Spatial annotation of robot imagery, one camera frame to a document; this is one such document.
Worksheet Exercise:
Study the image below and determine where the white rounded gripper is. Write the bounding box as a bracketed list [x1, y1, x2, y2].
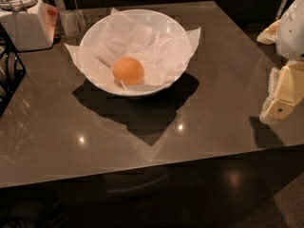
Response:
[256, 0, 304, 124]

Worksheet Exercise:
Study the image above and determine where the white bowl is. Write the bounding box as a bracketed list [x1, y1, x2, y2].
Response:
[77, 9, 192, 97]

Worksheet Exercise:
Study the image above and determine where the white crumpled paper liner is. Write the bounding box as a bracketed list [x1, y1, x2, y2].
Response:
[64, 7, 202, 92]

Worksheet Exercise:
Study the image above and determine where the orange fruit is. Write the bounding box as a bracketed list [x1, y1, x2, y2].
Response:
[112, 57, 144, 86]

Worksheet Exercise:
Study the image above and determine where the clear plastic container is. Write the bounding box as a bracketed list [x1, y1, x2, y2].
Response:
[55, 9, 86, 36]

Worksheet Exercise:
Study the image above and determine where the white ceramic clip-top jar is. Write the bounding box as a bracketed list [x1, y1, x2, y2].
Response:
[0, 0, 58, 51]

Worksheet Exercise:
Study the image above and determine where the black wire rack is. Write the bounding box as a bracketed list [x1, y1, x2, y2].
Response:
[0, 25, 27, 117]

